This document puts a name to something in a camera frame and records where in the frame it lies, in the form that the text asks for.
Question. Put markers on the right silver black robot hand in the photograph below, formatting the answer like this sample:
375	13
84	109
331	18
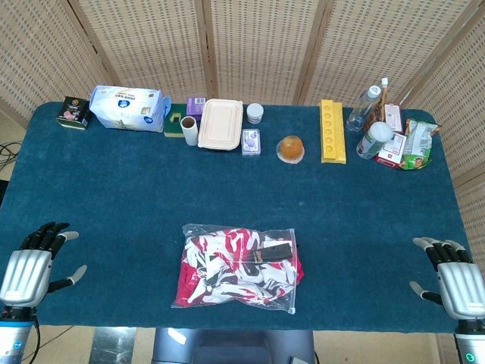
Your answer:
462	288

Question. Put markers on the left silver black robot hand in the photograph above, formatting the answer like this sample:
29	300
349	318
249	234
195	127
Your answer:
26	273

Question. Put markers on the clear plastic bag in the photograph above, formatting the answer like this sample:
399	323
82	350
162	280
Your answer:
280	299

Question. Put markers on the black clothing hang tag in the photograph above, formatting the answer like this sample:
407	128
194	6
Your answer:
274	252

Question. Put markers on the red white patterned clothes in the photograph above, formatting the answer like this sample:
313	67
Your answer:
219	265

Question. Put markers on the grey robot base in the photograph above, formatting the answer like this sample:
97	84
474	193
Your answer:
235	347

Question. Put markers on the green snack bag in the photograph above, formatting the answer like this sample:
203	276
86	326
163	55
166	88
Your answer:
418	146

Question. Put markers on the metal table leg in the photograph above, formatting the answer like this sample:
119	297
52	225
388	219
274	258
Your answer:
113	347

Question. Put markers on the blue table cloth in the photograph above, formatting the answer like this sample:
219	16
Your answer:
132	197

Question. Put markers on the red white carton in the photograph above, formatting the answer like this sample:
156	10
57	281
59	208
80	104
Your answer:
394	149

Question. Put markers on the dark green meat tin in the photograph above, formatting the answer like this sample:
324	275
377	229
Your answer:
74	113

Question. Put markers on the white green canister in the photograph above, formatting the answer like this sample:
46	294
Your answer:
374	141

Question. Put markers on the pink white small box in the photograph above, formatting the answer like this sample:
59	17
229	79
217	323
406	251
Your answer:
393	117

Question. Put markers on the blue white tissue pack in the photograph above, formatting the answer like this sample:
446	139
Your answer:
127	108

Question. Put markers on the brown pouch with white cap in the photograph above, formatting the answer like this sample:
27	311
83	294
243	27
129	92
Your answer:
379	110

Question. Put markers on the yellow tray with round holes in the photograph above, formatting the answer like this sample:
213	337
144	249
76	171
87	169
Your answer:
333	132

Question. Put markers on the clear water bottle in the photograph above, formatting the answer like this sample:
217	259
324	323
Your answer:
362	110

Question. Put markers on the green yellow sponge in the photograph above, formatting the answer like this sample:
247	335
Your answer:
173	127

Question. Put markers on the white cardboard roll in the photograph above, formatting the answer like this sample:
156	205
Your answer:
190	134

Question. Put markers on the orange jelly cup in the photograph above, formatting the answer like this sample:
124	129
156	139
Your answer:
290	149

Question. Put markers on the purple cardboard box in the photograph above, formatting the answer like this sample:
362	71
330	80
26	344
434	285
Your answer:
196	106

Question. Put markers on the beige lidded lunch box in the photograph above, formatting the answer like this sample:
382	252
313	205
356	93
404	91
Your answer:
221	124

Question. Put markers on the clear purple small case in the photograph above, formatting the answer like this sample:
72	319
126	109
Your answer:
251	143

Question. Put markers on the small white jar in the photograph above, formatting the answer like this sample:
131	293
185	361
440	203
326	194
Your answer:
255	113

